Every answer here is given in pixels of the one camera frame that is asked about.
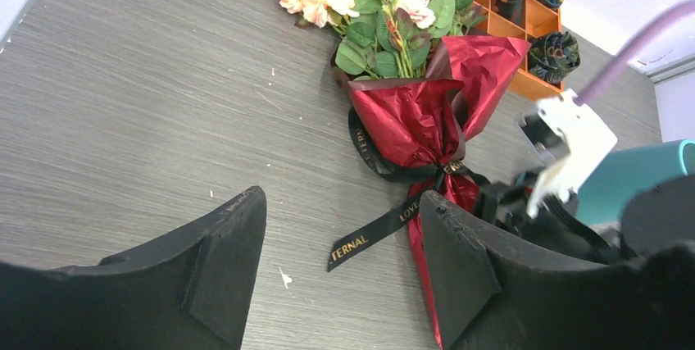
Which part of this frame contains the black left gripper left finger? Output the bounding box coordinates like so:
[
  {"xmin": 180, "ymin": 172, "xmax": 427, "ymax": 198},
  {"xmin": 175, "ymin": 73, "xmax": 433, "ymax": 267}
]
[{"xmin": 1, "ymin": 186, "xmax": 267, "ymax": 349}]

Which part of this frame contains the black ribbon gold lettering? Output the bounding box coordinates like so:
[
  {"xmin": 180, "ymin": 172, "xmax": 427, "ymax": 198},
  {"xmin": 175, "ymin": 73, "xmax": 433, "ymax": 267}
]
[{"xmin": 326, "ymin": 107, "xmax": 491, "ymax": 274}]

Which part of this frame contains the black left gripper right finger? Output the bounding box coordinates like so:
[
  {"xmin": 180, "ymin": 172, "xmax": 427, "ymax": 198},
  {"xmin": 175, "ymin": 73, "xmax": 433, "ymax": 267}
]
[{"xmin": 420, "ymin": 191, "xmax": 694, "ymax": 349}]

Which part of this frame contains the orange compartment tray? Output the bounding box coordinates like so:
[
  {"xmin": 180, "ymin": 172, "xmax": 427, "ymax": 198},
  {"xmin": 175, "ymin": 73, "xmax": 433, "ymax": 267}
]
[{"xmin": 469, "ymin": 0, "xmax": 564, "ymax": 101}]

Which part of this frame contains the teal vase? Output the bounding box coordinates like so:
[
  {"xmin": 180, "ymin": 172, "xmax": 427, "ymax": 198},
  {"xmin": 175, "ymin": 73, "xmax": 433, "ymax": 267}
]
[{"xmin": 566, "ymin": 139, "xmax": 694, "ymax": 228}]

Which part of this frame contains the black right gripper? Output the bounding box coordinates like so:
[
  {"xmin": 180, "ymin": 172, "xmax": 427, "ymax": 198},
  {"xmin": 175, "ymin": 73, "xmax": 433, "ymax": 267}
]
[{"xmin": 472, "ymin": 173, "xmax": 694, "ymax": 264}]

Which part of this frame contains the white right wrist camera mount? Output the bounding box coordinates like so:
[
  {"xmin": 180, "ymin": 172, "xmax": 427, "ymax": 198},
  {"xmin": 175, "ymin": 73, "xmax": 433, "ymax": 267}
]
[{"xmin": 519, "ymin": 89, "xmax": 617, "ymax": 218}]

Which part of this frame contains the pink flower bouquet red wrap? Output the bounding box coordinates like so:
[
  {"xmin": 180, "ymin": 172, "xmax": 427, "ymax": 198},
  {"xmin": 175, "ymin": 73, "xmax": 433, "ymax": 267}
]
[{"xmin": 279, "ymin": 0, "xmax": 529, "ymax": 342}]

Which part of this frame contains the dark rolled sock middle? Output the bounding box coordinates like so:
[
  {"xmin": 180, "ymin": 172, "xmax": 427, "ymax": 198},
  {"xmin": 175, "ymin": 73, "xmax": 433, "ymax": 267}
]
[{"xmin": 491, "ymin": 0, "xmax": 524, "ymax": 26}]

